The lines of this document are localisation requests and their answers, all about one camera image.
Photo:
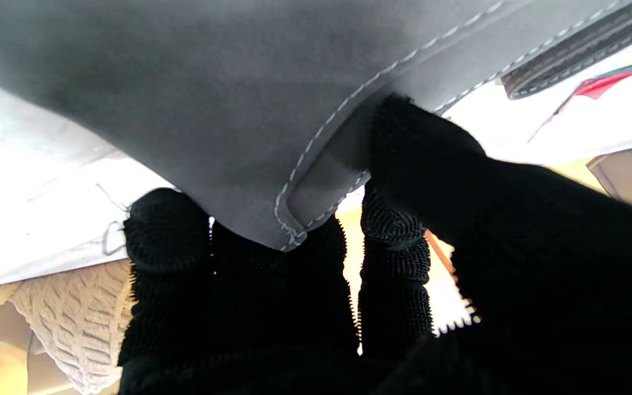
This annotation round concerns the pink document folder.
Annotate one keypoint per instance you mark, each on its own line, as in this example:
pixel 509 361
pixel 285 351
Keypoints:
pixel 601 85

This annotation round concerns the floor lamp with wooden legs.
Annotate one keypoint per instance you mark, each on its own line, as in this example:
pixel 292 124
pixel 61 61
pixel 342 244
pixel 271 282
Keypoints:
pixel 442 255

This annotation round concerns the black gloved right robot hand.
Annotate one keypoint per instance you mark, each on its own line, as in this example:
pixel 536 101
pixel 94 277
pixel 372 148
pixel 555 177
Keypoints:
pixel 513 274

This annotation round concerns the grey suede zipper pouch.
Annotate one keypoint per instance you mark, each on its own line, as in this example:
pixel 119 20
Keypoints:
pixel 212 99

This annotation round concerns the cream knitted cushion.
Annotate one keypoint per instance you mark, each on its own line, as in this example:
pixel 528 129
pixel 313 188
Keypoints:
pixel 80 323

